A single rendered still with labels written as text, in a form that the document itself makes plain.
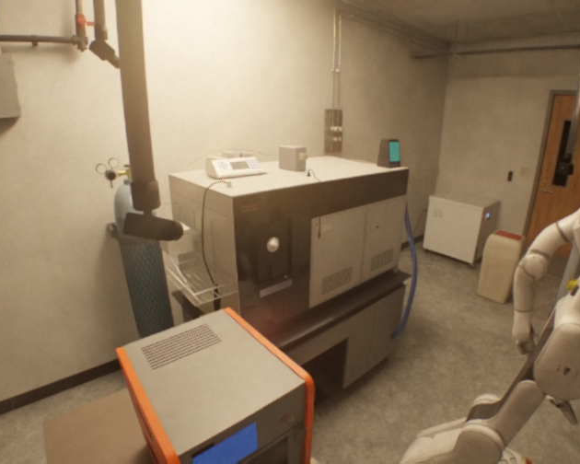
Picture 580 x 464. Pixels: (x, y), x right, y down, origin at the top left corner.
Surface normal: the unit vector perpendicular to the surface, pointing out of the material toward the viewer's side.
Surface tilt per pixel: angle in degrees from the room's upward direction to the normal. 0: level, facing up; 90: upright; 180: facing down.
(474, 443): 90
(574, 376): 88
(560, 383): 90
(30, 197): 90
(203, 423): 0
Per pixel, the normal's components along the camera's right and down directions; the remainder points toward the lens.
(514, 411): -0.68, 0.25
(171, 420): 0.00, -0.94
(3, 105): 0.63, 0.26
